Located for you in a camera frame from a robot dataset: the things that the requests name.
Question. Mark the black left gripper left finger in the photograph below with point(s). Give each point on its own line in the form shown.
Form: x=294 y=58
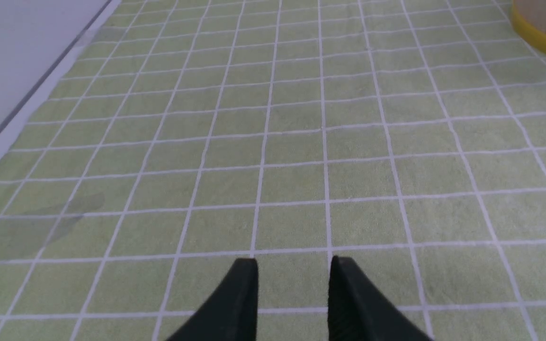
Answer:
x=231 y=312

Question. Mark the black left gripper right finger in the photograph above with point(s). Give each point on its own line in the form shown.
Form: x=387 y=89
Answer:
x=358 y=311

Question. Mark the green checkered tablecloth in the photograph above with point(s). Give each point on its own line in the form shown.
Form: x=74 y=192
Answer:
x=407 y=134

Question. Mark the bamboo steamer basket yellow rim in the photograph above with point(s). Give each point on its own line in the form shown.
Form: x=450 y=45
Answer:
x=545 y=23

